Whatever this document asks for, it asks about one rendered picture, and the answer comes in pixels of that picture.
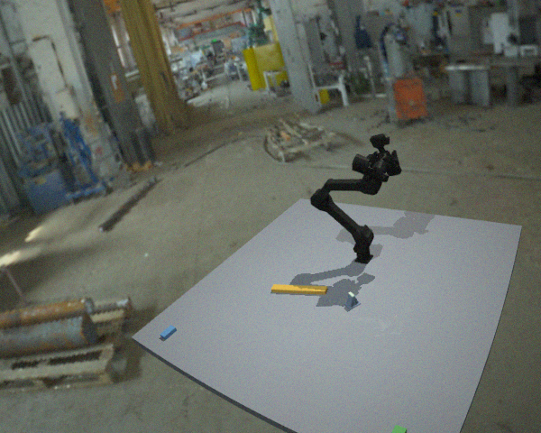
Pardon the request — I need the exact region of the green cube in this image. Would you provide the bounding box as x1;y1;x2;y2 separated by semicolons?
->
391;425;407;433

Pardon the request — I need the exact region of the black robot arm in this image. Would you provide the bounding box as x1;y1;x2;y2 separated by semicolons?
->
310;151;390;264

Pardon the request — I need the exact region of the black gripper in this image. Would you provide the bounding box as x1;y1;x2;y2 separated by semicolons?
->
370;134;402;176

